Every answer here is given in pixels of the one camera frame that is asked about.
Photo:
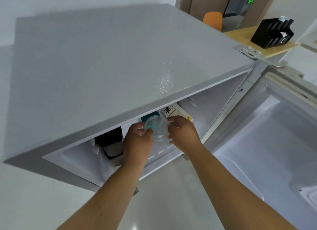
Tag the dark drink bottle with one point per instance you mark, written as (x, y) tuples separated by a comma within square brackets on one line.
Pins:
[(110, 144)]

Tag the person's right hand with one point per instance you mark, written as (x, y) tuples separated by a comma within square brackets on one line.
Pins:
[(184, 135)]

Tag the person's left hand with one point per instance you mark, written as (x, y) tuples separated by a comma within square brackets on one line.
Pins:
[(136, 148)]

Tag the teal capped bottle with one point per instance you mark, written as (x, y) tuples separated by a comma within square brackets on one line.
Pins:
[(149, 115)]

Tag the person's right thumb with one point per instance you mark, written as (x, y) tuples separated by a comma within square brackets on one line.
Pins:
[(170, 135)]

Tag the white carton with black print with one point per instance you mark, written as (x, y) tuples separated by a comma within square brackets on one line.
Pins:
[(175, 112)]

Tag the black slotted organizer box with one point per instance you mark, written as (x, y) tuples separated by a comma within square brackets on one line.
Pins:
[(272, 33)]

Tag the person's right forearm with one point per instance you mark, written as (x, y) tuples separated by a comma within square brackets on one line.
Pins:
[(237, 187)]

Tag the person's left forearm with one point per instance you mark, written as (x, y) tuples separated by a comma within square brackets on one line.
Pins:
[(104, 197)]

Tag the light wooden desk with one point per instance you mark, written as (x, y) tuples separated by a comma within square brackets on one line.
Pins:
[(257, 40)]

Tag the orange chair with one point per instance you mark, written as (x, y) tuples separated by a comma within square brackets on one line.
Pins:
[(212, 20)]

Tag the grey small refrigerator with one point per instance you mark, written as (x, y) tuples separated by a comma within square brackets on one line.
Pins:
[(111, 88)]

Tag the brown wooden door frame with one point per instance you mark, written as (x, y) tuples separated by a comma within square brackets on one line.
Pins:
[(223, 6)]

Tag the person's left thumb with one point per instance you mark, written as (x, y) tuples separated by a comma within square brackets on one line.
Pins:
[(146, 132)]

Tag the grey refrigerator door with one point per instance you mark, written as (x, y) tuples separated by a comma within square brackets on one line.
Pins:
[(270, 143)]

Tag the clear plastic bottle teal label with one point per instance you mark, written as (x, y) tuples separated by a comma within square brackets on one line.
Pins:
[(158, 128)]

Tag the metal door hinge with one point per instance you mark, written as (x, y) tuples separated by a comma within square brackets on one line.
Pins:
[(257, 54)]

